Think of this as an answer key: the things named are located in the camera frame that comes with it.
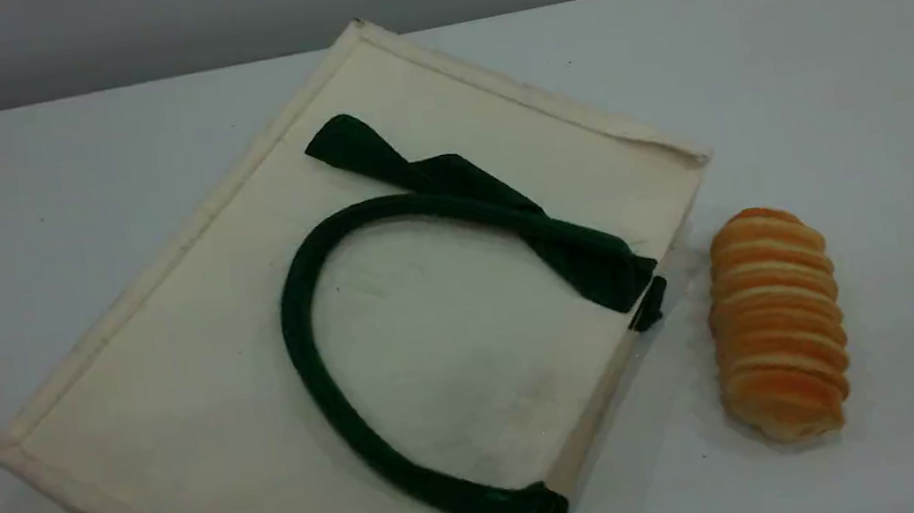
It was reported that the white tote bag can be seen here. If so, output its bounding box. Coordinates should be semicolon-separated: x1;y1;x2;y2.
0;0;763;513

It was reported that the ridged golden bread roll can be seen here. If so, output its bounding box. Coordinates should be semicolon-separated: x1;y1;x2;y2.
692;198;862;455

